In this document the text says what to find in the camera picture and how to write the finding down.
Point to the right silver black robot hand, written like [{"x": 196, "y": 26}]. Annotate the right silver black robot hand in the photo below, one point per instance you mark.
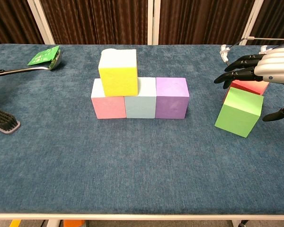
[{"x": 277, "y": 66}]

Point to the green cube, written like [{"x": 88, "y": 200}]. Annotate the green cube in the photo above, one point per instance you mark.
[{"x": 236, "y": 118}]

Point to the purple cube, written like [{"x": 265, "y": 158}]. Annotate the purple cube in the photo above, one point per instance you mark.
[{"x": 171, "y": 104}]

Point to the yellow cube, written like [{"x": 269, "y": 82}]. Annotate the yellow cube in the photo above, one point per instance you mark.
[{"x": 118, "y": 80}]

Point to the pink cube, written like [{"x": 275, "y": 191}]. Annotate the pink cube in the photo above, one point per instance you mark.
[{"x": 109, "y": 107}]

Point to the red orange cube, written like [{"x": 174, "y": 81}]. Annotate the red orange cube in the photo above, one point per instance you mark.
[{"x": 253, "y": 87}]

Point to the light blue cube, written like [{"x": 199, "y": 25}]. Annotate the light blue cube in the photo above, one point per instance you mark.
[{"x": 140, "y": 106}]

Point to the brown curtain partition panel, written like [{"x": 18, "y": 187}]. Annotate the brown curtain partition panel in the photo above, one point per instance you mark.
[
  {"x": 203, "y": 19},
  {"x": 9, "y": 19},
  {"x": 277, "y": 19},
  {"x": 97, "y": 19}
]

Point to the blue table mat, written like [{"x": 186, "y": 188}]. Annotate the blue table mat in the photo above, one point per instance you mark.
[{"x": 142, "y": 165}]

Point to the small white jar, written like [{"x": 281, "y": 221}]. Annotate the small white jar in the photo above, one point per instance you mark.
[{"x": 110, "y": 49}]

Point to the green packet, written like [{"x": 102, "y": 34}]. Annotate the green packet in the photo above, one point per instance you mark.
[{"x": 43, "y": 56}]

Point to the grey brush black bristles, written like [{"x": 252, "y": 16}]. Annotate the grey brush black bristles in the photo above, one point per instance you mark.
[{"x": 4, "y": 120}]

